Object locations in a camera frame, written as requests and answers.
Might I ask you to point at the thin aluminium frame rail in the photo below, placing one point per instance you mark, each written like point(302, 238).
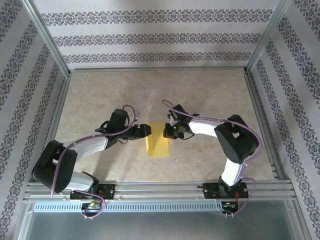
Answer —
point(262, 120)
point(160, 70)
point(56, 117)

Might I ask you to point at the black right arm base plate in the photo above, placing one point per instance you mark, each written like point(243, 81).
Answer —
point(210, 191)

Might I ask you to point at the yellow paper sheet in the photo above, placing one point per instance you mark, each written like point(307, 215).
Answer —
point(158, 147)

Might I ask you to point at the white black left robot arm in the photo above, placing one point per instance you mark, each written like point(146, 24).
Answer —
point(90, 148)

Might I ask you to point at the small circuit board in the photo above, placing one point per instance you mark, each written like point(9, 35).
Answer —
point(228, 205)
point(91, 206)

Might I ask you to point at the grey metal sheet panel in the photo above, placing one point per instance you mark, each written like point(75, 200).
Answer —
point(160, 227)

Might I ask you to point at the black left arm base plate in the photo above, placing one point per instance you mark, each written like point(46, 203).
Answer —
point(110, 191)

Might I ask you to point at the wide aluminium frame rail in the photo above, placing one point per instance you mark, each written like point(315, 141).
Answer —
point(160, 188)

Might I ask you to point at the aluminium frame post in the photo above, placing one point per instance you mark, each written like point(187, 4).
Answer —
point(268, 37)
point(47, 40)

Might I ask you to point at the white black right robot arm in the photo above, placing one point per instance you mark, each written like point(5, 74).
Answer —
point(202, 128)

